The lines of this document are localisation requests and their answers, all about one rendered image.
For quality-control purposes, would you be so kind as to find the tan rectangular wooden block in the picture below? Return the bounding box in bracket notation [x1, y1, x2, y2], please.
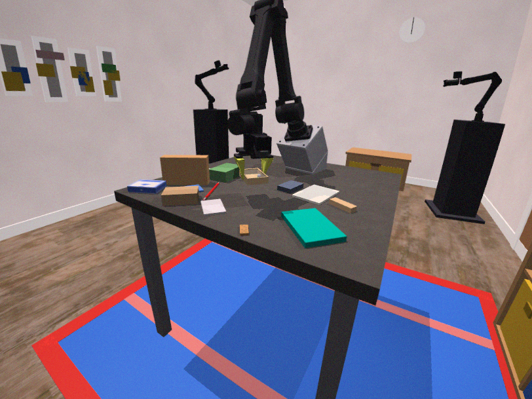
[329, 197, 357, 213]

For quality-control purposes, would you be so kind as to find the green box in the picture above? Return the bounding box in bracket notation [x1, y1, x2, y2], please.
[209, 163, 239, 183]

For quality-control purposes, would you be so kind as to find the wooden ball-in-hole puzzle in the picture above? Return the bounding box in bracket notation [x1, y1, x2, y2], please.
[243, 168, 269, 185]

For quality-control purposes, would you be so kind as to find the tan rectangular box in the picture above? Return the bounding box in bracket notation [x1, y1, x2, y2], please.
[161, 186, 199, 206]

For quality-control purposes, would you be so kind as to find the white rectangular card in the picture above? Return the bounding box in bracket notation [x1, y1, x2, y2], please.
[201, 199, 226, 216]

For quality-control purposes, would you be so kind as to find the brown rectangular box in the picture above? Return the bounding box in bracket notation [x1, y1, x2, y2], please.
[160, 155, 210, 185]

